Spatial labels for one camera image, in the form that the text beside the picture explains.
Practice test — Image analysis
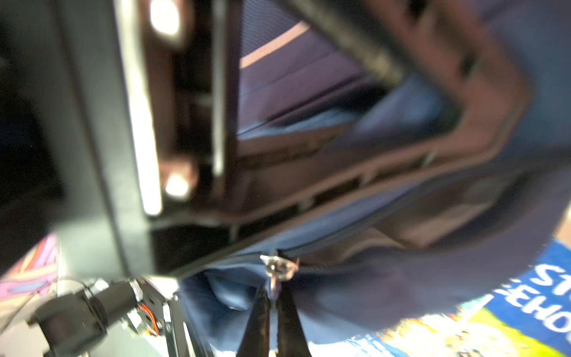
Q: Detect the navy blue student backpack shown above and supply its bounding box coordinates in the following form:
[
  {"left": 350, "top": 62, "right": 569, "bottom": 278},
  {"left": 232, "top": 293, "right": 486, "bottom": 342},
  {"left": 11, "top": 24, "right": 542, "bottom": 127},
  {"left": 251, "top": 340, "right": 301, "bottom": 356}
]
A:
[{"left": 178, "top": 1, "right": 570, "bottom": 351}]

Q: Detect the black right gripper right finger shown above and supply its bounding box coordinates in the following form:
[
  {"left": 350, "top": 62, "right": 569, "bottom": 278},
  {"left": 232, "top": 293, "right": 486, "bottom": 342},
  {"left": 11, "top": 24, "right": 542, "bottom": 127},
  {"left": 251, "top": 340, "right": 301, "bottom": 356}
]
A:
[{"left": 276, "top": 285, "right": 312, "bottom": 357}]

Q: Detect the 91-storey treehouse book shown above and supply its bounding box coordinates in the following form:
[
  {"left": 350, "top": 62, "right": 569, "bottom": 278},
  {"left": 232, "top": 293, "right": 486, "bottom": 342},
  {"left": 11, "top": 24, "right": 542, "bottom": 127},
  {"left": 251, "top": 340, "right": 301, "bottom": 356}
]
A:
[{"left": 347, "top": 240, "right": 571, "bottom": 357}]

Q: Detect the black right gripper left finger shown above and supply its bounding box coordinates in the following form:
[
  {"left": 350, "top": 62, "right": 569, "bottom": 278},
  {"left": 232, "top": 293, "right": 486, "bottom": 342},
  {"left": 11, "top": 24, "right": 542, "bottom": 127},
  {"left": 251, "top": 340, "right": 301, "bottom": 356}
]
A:
[{"left": 236, "top": 284, "right": 272, "bottom": 357}]

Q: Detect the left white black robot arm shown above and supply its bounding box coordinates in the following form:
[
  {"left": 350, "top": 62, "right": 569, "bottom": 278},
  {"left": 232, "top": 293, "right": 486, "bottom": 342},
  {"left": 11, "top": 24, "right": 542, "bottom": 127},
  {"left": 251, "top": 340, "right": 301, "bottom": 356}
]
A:
[{"left": 1, "top": 1, "right": 531, "bottom": 356}]

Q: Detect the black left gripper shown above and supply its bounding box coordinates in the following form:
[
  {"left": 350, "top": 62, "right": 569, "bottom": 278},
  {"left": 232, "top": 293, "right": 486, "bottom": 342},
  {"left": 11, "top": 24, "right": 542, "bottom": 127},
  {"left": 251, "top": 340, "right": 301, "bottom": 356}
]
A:
[{"left": 1, "top": 1, "right": 531, "bottom": 277}]

